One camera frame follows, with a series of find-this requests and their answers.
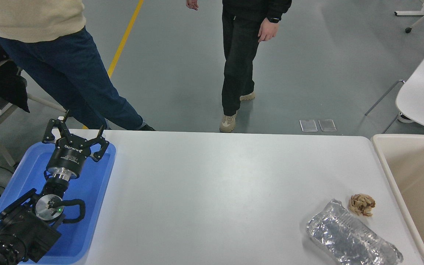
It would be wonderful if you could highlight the large pale bin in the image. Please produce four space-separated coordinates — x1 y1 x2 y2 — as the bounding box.
370 134 424 265

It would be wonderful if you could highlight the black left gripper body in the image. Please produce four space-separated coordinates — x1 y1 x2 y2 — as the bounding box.
46 135 93 176

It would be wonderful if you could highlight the crumpled tan paper ball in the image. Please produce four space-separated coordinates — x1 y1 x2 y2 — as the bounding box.
348 194 376 217

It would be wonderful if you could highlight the crumpled silver foil tray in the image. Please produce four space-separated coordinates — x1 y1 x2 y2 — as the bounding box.
305 199 404 265

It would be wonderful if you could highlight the person's left hand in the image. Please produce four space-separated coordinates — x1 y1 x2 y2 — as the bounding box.
258 18 280 43

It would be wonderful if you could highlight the white metal chair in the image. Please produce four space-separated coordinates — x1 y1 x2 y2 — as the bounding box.
0 55 67 167

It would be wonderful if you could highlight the white wheeled stand base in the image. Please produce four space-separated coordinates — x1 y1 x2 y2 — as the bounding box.
394 0 424 34

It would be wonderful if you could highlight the blue plastic tray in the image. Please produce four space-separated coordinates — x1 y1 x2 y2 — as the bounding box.
0 141 117 265

